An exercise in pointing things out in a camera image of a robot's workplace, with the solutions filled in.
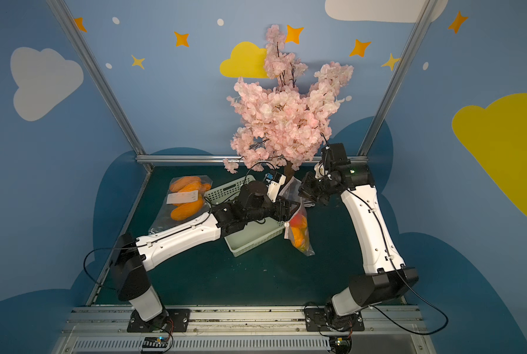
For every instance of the clear blue-zip bag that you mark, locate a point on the clear blue-zip bag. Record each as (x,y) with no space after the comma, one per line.
(171,201)

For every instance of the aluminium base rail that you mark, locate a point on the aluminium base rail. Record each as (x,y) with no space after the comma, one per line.
(247,329)

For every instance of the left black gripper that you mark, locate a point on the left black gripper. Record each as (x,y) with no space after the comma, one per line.
(282,209)

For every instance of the clear pink-dotted zip bag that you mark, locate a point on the clear pink-dotted zip bag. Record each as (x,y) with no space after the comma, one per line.
(291,193)

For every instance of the black mounting plate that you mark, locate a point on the black mounting plate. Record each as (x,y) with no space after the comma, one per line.
(321,320)
(172,320)

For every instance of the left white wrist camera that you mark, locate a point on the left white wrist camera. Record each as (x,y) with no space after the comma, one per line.
(274,182)

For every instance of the pink cherry blossom tree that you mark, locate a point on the pink cherry blossom tree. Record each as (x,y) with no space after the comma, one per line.
(282,127)

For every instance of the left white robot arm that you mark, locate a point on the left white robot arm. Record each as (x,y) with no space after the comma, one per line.
(132,258)

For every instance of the red mango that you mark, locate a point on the red mango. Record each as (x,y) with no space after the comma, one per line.
(299,220)

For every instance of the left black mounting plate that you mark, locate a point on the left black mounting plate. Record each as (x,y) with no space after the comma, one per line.
(172,320)

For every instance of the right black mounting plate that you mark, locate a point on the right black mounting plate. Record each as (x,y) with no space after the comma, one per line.
(321,320)

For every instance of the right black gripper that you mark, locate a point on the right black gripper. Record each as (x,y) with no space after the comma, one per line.
(310,189)

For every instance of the small circuit board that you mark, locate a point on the small circuit board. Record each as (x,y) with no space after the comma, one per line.
(155,344)

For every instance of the orange yellow mango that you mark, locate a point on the orange yellow mango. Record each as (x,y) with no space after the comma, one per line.
(300,240)

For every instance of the white perforated plastic basket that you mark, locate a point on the white perforated plastic basket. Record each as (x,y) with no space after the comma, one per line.
(254,233)

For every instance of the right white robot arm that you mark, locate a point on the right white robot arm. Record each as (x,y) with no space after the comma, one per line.
(386,276)

